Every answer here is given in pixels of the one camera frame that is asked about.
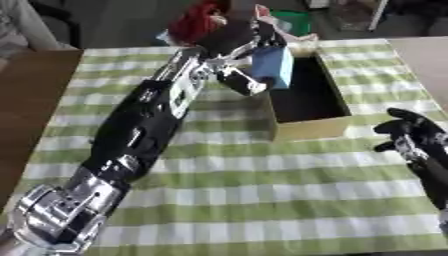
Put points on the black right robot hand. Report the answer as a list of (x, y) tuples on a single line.
[(417, 131)]

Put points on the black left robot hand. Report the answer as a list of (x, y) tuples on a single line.
[(230, 38)]

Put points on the blue rectangular block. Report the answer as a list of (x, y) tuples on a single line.
[(273, 66)]

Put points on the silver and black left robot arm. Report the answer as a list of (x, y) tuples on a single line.
[(140, 126)]

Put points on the tan cardboard box, dark inside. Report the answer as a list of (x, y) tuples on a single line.
[(309, 96)]

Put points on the red soft toy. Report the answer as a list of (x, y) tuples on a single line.
[(195, 21)]

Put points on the green container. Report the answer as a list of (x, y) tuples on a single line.
[(293, 20)]

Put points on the white pole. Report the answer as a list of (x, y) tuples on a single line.
[(378, 15)]

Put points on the black chair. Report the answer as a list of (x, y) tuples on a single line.
[(58, 18)]

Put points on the person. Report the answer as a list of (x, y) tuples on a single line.
[(20, 26)]

